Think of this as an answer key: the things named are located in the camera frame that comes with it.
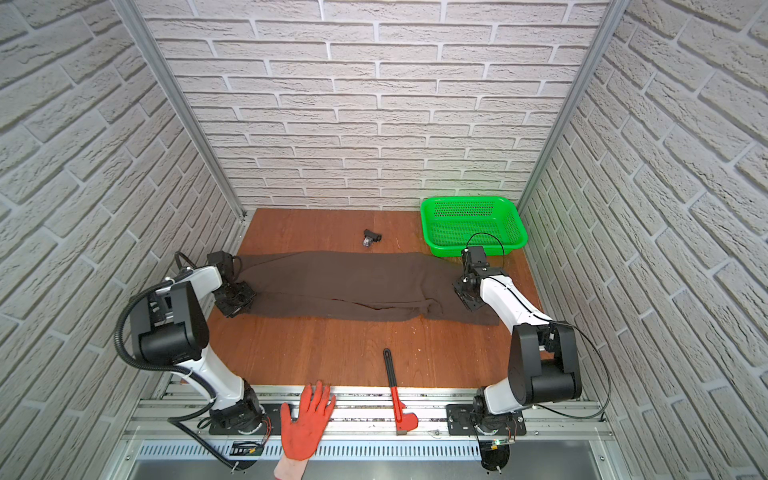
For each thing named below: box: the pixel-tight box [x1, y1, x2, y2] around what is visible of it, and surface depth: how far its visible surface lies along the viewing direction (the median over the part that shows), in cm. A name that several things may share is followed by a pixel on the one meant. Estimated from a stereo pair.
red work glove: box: [280, 380, 336, 461], surface depth 74 cm
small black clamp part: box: [362, 229, 382, 248], surface depth 112 cm
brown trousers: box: [236, 252, 500, 325], surface depth 99 cm
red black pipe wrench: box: [384, 348, 419, 436], surface depth 76 cm
